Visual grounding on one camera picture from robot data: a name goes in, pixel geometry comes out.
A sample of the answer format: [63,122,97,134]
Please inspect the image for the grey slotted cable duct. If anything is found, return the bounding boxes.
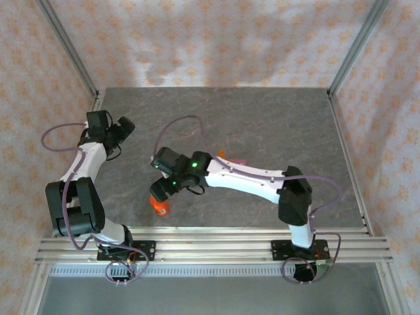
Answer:
[49,264,296,278]

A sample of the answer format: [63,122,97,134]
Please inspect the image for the aluminium frame post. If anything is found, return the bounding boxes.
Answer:
[327,0,390,99]
[34,0,99,99]

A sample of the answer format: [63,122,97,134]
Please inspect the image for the aluminium side rail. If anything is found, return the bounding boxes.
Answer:
[52,90,106,237]
[327,90,375,237]

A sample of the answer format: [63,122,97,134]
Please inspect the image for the orange pill bottle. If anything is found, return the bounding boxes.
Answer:
[149,196,171,217]

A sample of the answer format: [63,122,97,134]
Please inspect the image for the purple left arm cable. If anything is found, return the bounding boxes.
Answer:
[41,123,150,285]

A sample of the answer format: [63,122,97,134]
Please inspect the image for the orange patterned white curtain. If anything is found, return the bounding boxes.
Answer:
[0,0,420,315]

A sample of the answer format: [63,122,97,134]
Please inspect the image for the grey metal sheet panel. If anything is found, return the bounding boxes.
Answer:
[35,275,391,315]

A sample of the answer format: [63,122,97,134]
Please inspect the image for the aluminium lower beam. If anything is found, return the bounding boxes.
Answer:
[373,262,413,315]
[16,262,53,315]

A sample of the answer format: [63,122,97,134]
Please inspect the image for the aluminium mounting rail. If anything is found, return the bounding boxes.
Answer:
[34,226,394,265]

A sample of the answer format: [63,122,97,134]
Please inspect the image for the orange and pink pill organizer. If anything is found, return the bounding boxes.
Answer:
[217,150,247,167]

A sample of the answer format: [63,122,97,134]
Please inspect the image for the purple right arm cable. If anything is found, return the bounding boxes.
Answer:
[154,114,344,285]

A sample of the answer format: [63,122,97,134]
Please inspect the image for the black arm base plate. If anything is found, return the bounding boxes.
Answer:
[96,240,157,263]
[270,239,330,262]

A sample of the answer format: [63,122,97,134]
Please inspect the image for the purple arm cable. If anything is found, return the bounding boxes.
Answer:
[41,123,150,285]
[154,114,344,285]

